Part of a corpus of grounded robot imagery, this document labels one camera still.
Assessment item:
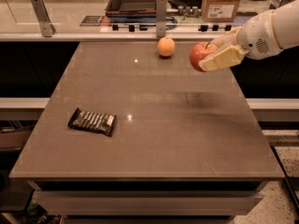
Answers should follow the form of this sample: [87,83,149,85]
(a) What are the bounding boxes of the open grey orange tray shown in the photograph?
[106,0,156,16]

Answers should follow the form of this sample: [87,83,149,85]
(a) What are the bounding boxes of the left metal glass bracket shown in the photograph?
[30,0,56,37]

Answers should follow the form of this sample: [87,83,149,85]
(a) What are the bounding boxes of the red apple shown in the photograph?
[189,42,218,72]

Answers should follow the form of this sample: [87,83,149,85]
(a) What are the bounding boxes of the orange fruit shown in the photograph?
[157,36,175,57]

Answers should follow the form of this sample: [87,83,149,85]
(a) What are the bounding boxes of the black rxbar chocolate wrapper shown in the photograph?
[67,108,117,136]

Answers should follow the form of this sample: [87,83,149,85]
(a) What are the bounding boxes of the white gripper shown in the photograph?
[199,10,282,72]

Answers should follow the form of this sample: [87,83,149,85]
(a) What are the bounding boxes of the centre metal glass bracket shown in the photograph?
[156,0,167,38]

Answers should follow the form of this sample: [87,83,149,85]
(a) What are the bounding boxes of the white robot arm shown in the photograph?
[197,0,299,72]

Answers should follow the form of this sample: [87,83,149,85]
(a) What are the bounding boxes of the grey table drawer front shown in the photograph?
[33,191,263,217]

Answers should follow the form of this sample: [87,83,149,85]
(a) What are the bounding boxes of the cardboard box with label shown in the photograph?
[201,0,240,22]

